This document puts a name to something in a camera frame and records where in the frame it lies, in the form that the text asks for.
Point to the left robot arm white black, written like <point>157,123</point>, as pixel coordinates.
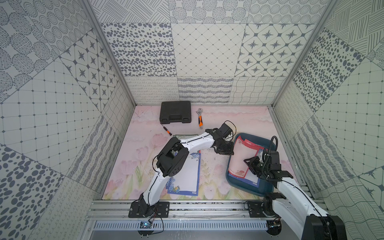
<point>172,157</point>

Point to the teal plastic storage box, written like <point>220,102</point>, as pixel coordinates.
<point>264,187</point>

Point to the blue floral stationery paper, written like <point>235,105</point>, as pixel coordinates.
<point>248,181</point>
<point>186,182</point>

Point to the black plastic tool case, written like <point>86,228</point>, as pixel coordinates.
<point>175,112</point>

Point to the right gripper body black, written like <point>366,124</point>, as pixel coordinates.
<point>258,168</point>

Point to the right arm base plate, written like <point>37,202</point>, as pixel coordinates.
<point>256,209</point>

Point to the left green circuit board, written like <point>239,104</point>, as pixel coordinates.
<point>145,228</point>

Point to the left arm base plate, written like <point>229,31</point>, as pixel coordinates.
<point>138,210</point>

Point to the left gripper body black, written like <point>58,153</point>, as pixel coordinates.
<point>225,147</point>

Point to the white slotted cable duct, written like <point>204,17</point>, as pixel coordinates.
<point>200,225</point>

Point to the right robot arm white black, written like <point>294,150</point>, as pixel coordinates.
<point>291,204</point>

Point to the right round circuit board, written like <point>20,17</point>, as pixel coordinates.
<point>274,228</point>

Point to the small orange black screwdriver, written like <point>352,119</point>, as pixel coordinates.
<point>167,130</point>

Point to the aluminium mounting rail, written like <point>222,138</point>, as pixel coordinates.
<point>179,210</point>

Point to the green bordered scalloped stationery paper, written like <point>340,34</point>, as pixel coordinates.
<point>184,137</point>

